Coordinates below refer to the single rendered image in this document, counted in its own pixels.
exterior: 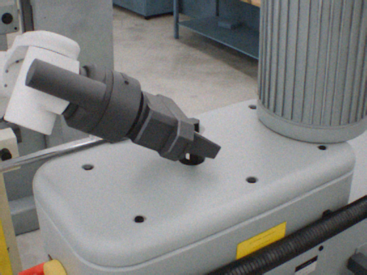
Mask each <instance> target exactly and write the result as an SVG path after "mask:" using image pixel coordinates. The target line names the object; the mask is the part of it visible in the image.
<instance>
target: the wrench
mask: <svg viewBox="0 0 367 275"><path fill-rule="evenodd" d="M126 139H129V138H126V137H123V138H122V139H121V140H120V141H124V140H126ZM120 141H118V142H120ZM103 142H107V140H104V139H102V138H100V137H96V136H95V137H94V139H91V138H90V137H85V138H82V139H78V140H76V141H72V142H69V143H63V144H61V145H57V146H54V147H51V148H48V149H45V150H40V151H36V152H34V153H30V154H28V155H22V156H19V157H16V158H10V159H8V160H5V161H2V162H0V172H4V171H5V170H9V169H13V168H17V167H19V166H25V165H27V164H31V163H33V162H39V161H40V160H44V159H47V158H50V157H55V156H58V155H62V154H64V153H68V152H70V151H71V152H72V151H76V150H79V149H82V148H85V147H89V146H91V145H95V144H100V143H103Z"/></svg>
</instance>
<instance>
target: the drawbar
mask: <svg viewBox="0 0 367 275"><path fill-rule="evenodd" d="M188 119H189V120H190V121H191V122H192V123H193V124H194V126H195V132H198V133H199V119H196V118H194V117H192V118H188ZM184 164H186V165H198V164H199V156H197V155H191V154H189V160H188V159H186V158H185V157H184Z"/></svg>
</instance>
